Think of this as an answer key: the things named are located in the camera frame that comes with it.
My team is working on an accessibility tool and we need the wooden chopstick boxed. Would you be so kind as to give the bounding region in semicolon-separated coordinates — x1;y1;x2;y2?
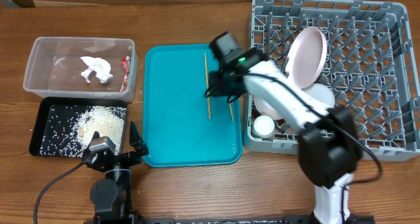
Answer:
228;102;234;122
204;52;211;120

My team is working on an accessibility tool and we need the white rice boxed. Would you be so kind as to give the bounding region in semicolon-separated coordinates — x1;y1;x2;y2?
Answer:
39;104;127;158

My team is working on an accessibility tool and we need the white pink bowl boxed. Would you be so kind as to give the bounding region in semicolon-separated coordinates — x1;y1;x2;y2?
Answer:
253;96;283;120

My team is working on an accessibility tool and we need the white paper cup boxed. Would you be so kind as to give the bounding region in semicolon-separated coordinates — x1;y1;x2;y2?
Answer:
251;116;276;139

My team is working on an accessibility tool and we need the white napkin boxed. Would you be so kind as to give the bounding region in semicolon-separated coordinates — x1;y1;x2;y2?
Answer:
80;56;113;83

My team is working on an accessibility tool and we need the red snack wrapper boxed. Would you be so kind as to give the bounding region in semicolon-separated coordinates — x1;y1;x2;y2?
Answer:
119;56;131;92

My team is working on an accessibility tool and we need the white round plate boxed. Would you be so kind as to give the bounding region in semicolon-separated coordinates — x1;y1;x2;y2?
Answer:
285;26;327;89

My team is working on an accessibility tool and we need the grey bowl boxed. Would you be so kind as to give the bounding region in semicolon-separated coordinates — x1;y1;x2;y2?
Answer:
303;83;335;108

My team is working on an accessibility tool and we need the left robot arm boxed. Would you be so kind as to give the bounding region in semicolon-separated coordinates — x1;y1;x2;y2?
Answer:
82;122;149;223

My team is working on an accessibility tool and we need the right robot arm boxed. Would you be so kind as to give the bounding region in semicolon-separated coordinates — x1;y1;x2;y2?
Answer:
204;32;362;223

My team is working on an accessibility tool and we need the grey dishwasher rack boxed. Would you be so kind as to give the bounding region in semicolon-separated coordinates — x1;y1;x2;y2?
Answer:
249;0;419;162

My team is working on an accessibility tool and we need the teal serving tray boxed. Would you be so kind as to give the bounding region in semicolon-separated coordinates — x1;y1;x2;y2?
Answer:
142;44;243;168

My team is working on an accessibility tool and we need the black tray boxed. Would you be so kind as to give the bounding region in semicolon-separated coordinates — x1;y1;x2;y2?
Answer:
29;97;128;156

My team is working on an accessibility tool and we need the clear plastic bin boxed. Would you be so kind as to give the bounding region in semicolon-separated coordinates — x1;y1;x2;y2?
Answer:
23;37;138;102

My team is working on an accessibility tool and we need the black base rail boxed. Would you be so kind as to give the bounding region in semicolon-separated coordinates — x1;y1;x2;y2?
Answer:
83;214;375;224

